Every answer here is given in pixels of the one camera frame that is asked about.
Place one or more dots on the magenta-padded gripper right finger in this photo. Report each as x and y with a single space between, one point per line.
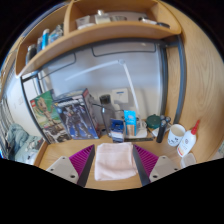
150 165

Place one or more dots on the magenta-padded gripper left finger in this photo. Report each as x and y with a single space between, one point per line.
78 165

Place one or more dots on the pink towel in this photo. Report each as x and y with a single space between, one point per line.
115 161

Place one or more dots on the white tray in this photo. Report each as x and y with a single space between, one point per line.
141 134

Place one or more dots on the black cylindrical device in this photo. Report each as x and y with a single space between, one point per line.
161 131

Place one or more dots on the small clear plastic cup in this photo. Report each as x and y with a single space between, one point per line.
188 160

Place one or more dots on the white mug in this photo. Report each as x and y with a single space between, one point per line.
175 135

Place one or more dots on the white glue bottle red cap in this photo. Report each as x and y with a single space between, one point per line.
186 143

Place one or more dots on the green round container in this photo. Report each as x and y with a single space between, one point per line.
153 121

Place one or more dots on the blue robot model kit box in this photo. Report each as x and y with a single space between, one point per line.
75 118

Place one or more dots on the small dark blue box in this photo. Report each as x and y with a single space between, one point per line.
117 130

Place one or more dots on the light blue packet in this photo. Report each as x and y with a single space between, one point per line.
130 120

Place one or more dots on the green tree figure toy box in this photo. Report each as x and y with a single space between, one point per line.
45 115

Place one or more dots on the blue-grey bedding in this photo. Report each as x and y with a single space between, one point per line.
20 140

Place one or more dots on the wooden shelf unit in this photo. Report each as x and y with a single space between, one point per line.
100 33

